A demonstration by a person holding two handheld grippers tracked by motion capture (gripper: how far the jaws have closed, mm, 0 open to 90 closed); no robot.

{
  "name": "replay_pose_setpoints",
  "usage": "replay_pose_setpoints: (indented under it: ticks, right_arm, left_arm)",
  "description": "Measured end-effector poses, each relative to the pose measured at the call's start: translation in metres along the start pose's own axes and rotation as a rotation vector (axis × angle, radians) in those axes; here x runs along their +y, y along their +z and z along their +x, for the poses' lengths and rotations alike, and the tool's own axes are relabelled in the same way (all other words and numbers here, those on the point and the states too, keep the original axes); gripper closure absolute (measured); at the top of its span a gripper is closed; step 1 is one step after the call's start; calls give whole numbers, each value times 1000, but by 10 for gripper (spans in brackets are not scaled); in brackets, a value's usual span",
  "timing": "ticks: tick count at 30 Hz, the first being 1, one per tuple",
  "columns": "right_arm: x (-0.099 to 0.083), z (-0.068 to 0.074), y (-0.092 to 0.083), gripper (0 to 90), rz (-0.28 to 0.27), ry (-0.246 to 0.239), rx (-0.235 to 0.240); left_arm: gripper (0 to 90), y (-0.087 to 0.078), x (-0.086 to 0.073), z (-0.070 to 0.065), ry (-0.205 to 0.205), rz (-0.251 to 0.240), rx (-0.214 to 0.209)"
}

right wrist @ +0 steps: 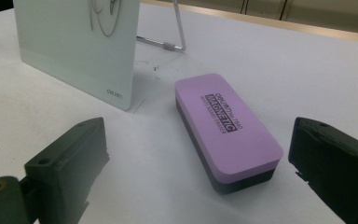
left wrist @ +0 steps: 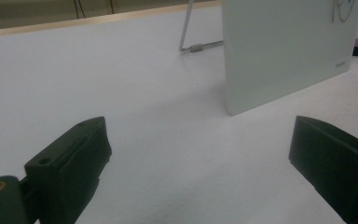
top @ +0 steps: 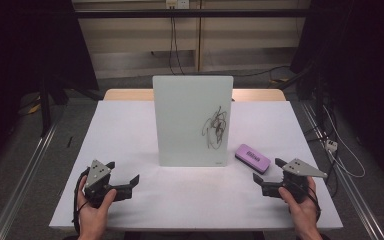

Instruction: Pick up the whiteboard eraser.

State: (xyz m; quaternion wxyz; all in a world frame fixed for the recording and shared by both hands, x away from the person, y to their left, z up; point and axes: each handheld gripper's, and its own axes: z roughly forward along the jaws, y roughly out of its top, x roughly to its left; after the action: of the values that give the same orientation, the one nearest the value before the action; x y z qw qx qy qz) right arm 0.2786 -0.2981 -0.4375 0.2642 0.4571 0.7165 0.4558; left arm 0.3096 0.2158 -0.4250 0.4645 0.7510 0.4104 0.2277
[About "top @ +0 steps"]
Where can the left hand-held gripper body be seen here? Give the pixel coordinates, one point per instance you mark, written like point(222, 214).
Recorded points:
point(96, 175)

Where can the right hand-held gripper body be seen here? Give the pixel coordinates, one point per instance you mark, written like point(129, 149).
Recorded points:
point(300, 170)

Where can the purple whiteboard eraser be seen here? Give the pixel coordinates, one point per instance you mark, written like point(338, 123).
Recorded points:
point(251, 156)

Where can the white whiteboard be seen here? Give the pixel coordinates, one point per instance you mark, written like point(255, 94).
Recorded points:
point(183, 116)

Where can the person's right hand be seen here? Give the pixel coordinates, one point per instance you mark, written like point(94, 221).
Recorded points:
point(303, 215)

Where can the person's left hand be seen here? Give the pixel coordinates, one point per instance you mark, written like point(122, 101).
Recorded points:
point(91, 218)

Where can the white table mat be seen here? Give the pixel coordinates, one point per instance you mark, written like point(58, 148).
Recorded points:
point(130, 140)

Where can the white power strip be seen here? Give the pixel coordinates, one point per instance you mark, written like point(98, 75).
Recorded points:
point(331, 145)

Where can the small black floor item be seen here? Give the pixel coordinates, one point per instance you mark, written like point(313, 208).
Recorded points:
point(69, 142)

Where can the wooden table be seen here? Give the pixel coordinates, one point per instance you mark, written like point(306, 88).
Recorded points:
point(126, 95)

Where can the black metal stand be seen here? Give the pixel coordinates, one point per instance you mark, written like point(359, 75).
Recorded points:
point(45, 110)

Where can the black curtain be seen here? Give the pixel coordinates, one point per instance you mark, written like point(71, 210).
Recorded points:
point(20, 50)
point(363, 66)

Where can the black horizontal bar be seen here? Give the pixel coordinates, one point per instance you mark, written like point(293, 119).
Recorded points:
point(130, 13)

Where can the aluminium floor rail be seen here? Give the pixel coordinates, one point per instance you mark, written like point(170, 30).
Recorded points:
point(353, 196)
point(20, 193)

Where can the wooden post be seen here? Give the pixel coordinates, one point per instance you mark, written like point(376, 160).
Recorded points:
point(198, 40)

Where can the white wall socket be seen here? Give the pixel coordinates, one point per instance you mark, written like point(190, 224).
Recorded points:
point(178, 4)

